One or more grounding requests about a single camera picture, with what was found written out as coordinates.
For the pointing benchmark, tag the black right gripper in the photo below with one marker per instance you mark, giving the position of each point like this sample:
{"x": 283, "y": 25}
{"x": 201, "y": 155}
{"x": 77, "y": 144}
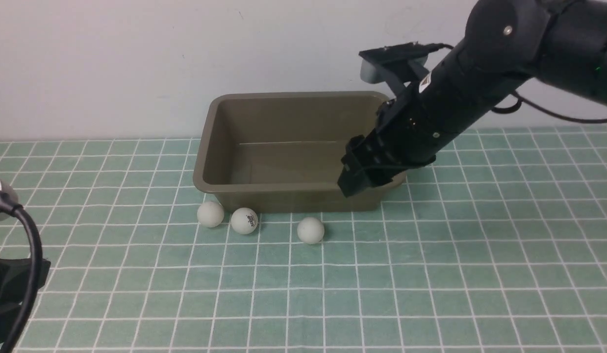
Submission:
{"x": 408, "y": 134}

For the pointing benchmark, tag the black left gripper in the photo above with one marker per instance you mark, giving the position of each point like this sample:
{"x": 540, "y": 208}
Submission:
{"x": 14, "y": 277}

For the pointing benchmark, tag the plain white ball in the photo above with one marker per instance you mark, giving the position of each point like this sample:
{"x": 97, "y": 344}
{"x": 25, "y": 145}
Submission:
{"x": 210, "y": 214}
{"x": 310, "y": 230}

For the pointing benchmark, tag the white logo ball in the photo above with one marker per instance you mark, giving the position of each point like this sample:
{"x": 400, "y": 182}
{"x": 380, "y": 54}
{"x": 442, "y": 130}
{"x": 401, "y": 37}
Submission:
{"x": 244, "y": 221}

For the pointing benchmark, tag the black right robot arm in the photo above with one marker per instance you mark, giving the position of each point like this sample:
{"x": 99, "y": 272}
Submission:
{"x": 562, "y": 43}

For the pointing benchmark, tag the olive plastic bin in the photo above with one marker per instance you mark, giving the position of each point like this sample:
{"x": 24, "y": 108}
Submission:
{"x": 281, "y": 152}

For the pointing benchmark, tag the green checkered tablecloth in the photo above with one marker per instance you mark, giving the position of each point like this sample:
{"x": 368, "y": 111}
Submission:
{"x": 500, "y": 247}

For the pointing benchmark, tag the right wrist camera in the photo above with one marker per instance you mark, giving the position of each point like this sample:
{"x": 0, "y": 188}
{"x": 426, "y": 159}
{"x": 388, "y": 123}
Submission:
{"x": 397, "y": 65}

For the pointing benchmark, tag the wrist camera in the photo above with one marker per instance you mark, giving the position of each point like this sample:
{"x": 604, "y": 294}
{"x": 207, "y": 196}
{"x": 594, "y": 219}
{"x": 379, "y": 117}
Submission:
{"x": 397, "y": 65}
{"x": 8, "y": 200}

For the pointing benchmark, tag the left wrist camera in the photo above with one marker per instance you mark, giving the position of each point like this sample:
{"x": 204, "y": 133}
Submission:
{"x": 8, "y": 200}

